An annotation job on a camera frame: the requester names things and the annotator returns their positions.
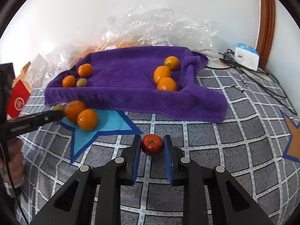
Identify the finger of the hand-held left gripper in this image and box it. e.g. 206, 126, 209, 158
8, 110, 65, 138

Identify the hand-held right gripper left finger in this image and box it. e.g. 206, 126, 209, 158
29, 134, 142, 225

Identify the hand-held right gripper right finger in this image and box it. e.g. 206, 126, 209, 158
163, 135, 275, 225

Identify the small red apple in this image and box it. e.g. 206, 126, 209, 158
141, 134, 164, 156

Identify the orange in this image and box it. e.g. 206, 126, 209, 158
65, 100, 87, 123
164, 56, 180, 71
77, 63, 93, 78
77, 108, 98, 132
62, 75, 77, 88
153, 66, 171, 85
157, 77, 178, 91

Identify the purple towel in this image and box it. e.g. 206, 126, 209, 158
44, 46, 228, 123

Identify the person's left hand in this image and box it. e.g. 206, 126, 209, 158
8, 139, 26, 189

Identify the red paper bag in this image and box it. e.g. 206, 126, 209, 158
7, 79, 32, 119

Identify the white plastic bag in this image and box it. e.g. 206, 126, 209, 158
26, 53, 51, 88

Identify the grey checkered bed sheet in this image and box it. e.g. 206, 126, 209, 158
14, 63, 300, 225

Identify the blue and white box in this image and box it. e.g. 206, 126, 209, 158
234, 43, 260, 71

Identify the clear plastic bag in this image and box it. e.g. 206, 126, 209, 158
44, 5, 218, 75

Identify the tangle of black cables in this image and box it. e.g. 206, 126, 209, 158
199, 49, 298, 116

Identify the brown wooden door frame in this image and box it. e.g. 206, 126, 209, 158
255, 0, 277, 69

